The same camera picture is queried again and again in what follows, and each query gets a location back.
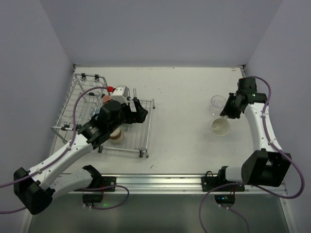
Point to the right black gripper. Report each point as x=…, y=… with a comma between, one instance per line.
x=232, y=106

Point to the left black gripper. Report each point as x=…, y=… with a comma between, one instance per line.
x=133, y=110

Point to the clear glass cup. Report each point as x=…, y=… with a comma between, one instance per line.
x=217, y=104

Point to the white ceramic mug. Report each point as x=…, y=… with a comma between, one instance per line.
x=220, y=126

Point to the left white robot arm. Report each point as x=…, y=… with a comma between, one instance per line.
x=38, y=186

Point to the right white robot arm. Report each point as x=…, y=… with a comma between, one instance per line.
x=265, y=166

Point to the beige brown cup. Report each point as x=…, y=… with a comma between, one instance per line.
x=117, y=136

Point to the pink ceramic mug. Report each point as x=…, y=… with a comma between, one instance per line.
x=106, y=98

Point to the blue cup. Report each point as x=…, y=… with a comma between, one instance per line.
x=94, y=114

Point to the right black control box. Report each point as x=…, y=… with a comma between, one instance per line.
x=225, y=200

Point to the black control box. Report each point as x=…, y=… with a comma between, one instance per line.
x=92, y=198
x=225, y=200

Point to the left black control box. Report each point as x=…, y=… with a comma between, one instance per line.
x=92, y=198

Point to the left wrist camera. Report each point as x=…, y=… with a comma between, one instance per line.
x=120, y=94

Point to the aluminium mounting rail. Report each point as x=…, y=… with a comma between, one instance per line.
x=160, y=184

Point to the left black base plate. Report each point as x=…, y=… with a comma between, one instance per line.
x=104, y=181

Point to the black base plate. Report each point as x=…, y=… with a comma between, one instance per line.
x=212, y=180
x=104, y=181

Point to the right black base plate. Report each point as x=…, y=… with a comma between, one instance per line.
x=212, y=180

